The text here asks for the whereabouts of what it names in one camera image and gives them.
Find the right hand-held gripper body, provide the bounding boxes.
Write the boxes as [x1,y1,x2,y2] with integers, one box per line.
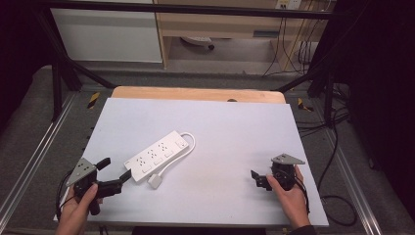
[255,153,306,192]

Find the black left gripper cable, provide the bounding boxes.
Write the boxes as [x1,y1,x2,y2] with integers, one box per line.
[54,168,76,220]

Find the white cabinet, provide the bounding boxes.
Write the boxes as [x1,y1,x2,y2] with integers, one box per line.
[49,7,163,64]

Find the light wooden desk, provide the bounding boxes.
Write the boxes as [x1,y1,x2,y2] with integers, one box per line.
[153,0,331,72]

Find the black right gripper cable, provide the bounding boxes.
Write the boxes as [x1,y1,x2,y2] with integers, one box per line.
[294,165,311,214]

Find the aluminium floor rail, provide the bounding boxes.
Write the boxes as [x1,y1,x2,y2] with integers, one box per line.
[321,123,385,235]
[0,92,81,226]

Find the office chair base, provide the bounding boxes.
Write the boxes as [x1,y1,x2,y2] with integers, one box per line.
[179,35,216,51]

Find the white power cable with plug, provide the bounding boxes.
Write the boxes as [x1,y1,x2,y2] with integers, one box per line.
[147,131,197,190]

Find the white table cover board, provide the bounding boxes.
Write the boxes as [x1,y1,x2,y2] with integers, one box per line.
[53,97,330,228]

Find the black floor cable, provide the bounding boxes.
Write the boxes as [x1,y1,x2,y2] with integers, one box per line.
[295,81,358,227]

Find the hanging black cables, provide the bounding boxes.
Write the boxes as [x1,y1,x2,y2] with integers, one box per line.
[261,6,327,77]

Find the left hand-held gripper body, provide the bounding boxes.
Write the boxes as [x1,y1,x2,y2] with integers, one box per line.
[66,157,124,216]

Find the person's right hand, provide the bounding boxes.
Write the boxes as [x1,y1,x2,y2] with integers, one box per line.
[265,165,311,230]

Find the yellow black tape strip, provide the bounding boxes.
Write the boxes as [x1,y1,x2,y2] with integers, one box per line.
[86,91,101,110]
[297,97,314,113]

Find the black metal frame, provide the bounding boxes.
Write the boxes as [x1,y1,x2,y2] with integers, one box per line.
[30,0,346,128]

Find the white wall outlet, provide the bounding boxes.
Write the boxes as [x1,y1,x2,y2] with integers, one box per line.
[274,0,303,11]

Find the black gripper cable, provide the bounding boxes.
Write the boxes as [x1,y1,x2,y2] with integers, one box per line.
[294,165,311,214]
[54,168,76,220]

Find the person's left hand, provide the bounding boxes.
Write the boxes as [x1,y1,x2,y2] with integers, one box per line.
[54,182,99,235]

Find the white power strip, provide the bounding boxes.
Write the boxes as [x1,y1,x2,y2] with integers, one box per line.
[123,130,191,183]

